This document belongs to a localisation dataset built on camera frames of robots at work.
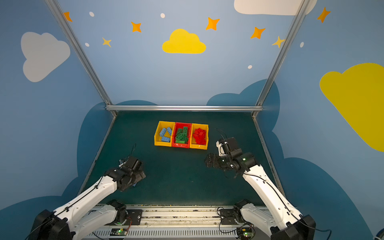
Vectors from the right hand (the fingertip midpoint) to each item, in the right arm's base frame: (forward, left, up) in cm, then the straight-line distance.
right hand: (213, 160), depth 76 cm
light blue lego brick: (+23, +31, -15) cm, 42 cm away
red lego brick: (+24, +7, -11) cm, 27 cm away
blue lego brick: (+29, +29, -14) cm, 44 cm away
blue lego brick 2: (+28, +35, -15) cm, 47 cm away
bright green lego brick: (+22, +20, -14) cm, 33 cm away
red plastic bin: (+32, +24, -11) cm, 42 cm away
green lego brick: (+29, +18, -14) cm, 37 cm away
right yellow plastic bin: (+18, +12, -13) cm, 25 cm away
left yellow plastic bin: (+33, +36, -12) cm, 50 cm away
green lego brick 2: (+30, +22, -15) cm, 40 cm away
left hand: (-6, +41, -13) cm, 44 cm away
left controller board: (-32, +45, -16) cm, 57 cm away
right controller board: (-29, -17, -18) cm, 38 cm away
